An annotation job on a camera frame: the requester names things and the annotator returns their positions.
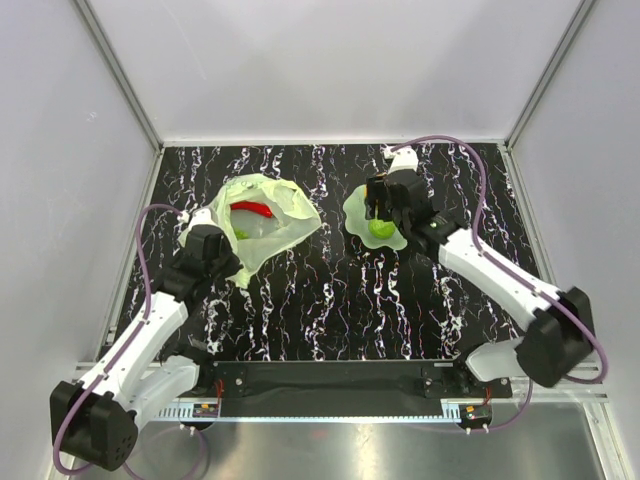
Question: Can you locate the light green plastic bag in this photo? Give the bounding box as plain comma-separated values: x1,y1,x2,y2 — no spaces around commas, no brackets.
178,174,322,289

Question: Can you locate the red fruit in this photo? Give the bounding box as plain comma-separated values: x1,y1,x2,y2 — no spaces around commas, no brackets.
231,201,274,218

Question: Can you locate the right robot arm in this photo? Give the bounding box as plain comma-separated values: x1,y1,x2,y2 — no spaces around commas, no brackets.
364,169,595,397

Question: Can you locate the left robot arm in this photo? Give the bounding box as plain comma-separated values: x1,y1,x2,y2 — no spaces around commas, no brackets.
49,224,241,475

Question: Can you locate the light green wavy bowl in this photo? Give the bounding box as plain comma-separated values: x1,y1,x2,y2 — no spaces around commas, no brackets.
343,185,408,251

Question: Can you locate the black marble pattern mat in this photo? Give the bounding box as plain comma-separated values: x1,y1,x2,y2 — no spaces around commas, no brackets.
118,144,522,361

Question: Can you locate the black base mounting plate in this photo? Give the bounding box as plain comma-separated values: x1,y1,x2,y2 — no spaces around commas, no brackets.
209,360,512,419

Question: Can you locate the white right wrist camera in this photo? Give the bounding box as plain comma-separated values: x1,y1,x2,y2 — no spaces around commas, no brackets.
383,147,419,174

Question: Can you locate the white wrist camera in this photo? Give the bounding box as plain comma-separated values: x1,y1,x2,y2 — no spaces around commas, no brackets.
178,207,216,231
383,147,419,174

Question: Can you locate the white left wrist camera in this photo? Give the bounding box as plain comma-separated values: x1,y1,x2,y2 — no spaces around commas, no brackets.
178,207,216,231

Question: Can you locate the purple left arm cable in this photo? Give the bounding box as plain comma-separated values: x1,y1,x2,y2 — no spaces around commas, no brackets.
52,203,207,479

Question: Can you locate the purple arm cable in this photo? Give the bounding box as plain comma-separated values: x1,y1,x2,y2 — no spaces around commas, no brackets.
392,134,610,434
52,203,207,479

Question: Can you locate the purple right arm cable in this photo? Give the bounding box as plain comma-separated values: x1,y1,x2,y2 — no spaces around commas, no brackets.
392,134,610,434

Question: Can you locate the white slotted cable duct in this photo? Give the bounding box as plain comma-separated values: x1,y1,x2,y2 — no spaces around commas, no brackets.
154,399,220,423

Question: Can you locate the aluminium frame rail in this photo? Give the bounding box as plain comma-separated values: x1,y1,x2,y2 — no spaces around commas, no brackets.
74,0,165,149

